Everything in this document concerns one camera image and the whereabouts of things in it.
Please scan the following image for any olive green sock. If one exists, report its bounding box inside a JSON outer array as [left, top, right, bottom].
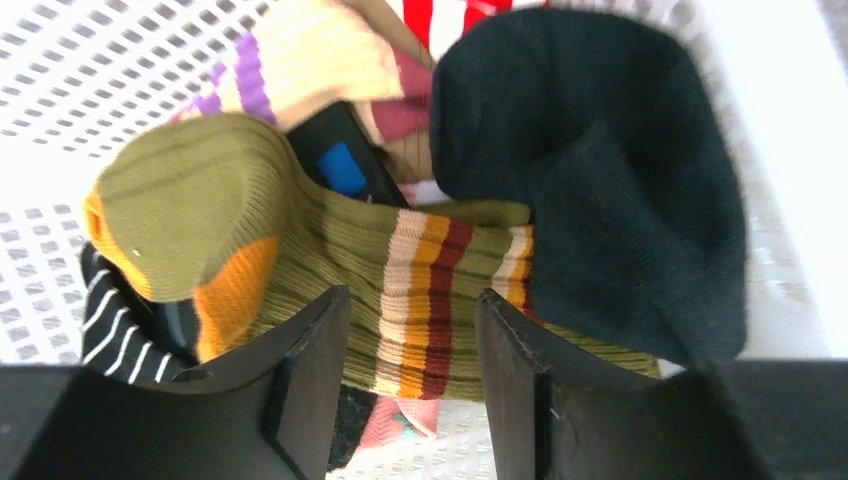
[[82, 112, 664, 403]]

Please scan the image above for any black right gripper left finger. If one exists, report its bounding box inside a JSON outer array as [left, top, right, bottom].
[[1, 286, 351, 479]]

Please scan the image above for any pink sock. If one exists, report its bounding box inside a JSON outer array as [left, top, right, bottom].
[[356, 396, 441, 453]]

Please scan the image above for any black white striped sock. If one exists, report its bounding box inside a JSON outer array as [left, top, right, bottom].
[[80, 243, 199, 384]]

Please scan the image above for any black lettered sock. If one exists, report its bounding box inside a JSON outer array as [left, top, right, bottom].
[[286, 102, 409, 208]]

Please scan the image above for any cream purple striped sock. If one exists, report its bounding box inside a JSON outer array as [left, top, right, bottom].
[[174, 1, 403, 130]]

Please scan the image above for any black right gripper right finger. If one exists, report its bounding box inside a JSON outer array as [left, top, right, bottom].
[[475, 289, 847, 479]]

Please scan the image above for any white plastic basket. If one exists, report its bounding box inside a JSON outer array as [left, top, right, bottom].
[[0, 0, 848, 480]]

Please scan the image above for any black sock in basket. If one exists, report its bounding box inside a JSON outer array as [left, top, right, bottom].
[[430, 8, 747, 366]]

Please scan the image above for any red white striped sock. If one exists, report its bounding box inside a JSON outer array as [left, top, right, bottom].
[[388, 0, 550, 60]]

